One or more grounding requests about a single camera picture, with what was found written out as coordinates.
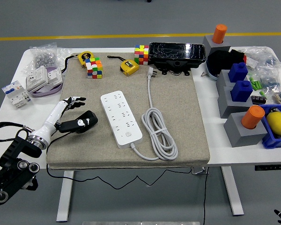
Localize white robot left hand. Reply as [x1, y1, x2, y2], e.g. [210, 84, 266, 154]
[34, 96, 92, 143]

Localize black plug adapter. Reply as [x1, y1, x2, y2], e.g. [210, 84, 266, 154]
[77, 110, 99, 134]

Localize white power strip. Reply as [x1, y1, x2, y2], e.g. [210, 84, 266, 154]
[100, 90, 143, 150]

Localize purple ribbon roll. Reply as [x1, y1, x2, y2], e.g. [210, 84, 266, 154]
[29, 66, 64, 98]

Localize white blue circuit breaker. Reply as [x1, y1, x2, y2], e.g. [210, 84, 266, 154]
[1, 80, 32, 109]

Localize black desk control panel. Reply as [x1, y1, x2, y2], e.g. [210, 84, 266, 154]
[254, 165, 281, 171]

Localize white table leg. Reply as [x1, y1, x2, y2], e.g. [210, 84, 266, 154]
[221, 166, 244, 216]
[56, 170, 74, 223]

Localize clear bag of nuts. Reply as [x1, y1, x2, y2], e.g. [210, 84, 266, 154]
[22, 42, 71, 73]

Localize scrambled puzzle cube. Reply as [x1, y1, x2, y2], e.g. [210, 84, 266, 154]
[85, 57, 104, 80]

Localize round yellow tape measure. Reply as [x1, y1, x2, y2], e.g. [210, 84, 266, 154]
[60, 51, 95, 74]

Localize blue plastic bin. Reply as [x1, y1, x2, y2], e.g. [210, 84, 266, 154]
[259, 104, 281, 149]

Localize grey block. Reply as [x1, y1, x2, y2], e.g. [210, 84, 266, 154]
[217, 86, 253, 119]
[215, 69, 235, 96]
[223, 112, 268, 148]
[202, 35, 232, 56]

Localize yellow lemon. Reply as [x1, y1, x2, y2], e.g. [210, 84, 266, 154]
[266, 112, 281, 135]

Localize square yellow tape measure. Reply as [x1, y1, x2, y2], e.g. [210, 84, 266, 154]
[107, 55, 140, 77]

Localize orange cylinder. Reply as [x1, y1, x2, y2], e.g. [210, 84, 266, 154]
[241, 105, 266, 130]
[212, 24, 228, 45]

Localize neon puzzle cube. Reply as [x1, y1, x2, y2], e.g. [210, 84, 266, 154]
[134, 45, 150, 66]

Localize black component strip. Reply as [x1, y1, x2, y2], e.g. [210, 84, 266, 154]
[251, 95, 267, 105]

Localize grey-brown mat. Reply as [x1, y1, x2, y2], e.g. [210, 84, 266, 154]
[45, 52, 211, 170]

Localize blue block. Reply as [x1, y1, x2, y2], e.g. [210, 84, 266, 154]
[230, 80, 253, 103]
[228, 62, 249, 83]

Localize green plastic pegs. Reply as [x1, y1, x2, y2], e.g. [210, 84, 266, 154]
[249, 77, 263, 91]

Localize clear bag blue parts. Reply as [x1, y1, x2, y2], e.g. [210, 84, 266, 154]
[257, 67, 281, 93]

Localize glossy black box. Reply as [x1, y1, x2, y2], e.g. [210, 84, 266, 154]
[148, 42, 207, 69]

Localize white dish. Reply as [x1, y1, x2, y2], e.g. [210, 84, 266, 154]
[205, 60, 220, 82]

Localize large clear parts bag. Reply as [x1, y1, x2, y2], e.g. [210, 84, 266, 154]
[237, 46, 281, 71]

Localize black cloth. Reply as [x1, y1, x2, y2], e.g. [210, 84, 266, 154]
[207, 49, 246, 75]

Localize white wall socket plate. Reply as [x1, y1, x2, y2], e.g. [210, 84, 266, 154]
[25, 65, 49, 92]
[46, 67, 63, 85]

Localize hanging black cable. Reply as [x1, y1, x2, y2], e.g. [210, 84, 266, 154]
[202, 166, 210, 225]

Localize thin black adapter cord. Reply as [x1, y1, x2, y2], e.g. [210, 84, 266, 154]
[45, 131, 195, 190]

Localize metal under-table bracket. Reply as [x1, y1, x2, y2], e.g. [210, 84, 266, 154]
[191, 166, 210, 175]

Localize white power strip cable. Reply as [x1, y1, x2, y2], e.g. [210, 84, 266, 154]
[130, 66, 179, 161]

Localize black bracket mount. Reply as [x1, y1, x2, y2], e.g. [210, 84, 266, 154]
[154, 60, 192, 77]

